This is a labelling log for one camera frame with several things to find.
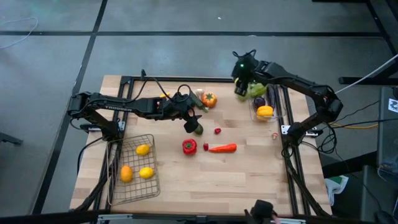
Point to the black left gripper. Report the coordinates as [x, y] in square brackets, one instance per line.
[175, 107]

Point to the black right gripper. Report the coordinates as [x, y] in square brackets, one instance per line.
[245, 67]

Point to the dark green avocado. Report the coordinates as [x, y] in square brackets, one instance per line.
[199, 129]

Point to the small green mushroom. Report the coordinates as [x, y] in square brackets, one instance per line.
[205, 110]

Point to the round purple vegetable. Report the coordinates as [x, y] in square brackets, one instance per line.
[259, 102]

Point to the red bell pepper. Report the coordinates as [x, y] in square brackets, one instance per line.
[189, 147]

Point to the yellow bell pepper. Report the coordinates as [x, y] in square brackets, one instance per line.
[265, 112]

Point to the orange carrot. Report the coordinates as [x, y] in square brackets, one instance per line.
[224, 148]

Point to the yellow round fruit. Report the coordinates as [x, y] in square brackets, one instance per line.
[143, 150]

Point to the yellow lemon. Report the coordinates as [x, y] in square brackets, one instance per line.
[146, 173]

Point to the orange citrus fruit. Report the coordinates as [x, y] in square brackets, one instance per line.
[126, 174]

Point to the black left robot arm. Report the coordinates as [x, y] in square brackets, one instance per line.
[124, 107]

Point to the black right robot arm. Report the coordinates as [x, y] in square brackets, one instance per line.
[298, 82]

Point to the dark green cucumber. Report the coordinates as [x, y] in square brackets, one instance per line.
[199, 104]

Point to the orange tomato green stem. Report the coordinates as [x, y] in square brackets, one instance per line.
[209, 100]

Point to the white garlic bulb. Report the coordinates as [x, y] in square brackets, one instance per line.
[199, 92]

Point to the clear plastic container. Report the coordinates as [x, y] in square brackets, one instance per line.
[276, 116]

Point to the small red mushroom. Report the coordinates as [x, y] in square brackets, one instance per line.
[274, 136]

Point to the grey metal plate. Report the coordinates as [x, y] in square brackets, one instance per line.
[115, 217]

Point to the white and green packet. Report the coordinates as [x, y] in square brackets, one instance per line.
[335, 186]

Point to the grey box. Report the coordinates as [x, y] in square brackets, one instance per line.
[385, 133]

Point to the white fiducial tag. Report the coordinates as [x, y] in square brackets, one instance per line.
[393, 105]

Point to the black furniture foot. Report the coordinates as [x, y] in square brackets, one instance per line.
[11, 139]

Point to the black aluminium table frame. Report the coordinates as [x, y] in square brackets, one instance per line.
[202, 78]

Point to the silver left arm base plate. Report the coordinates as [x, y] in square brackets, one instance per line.
[119, 126]

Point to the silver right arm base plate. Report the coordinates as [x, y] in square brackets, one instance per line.
[311, 133]

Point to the black camera device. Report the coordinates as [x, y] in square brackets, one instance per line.
[261, 211]

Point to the black desk frame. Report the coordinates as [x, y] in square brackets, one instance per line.
[357, 80]

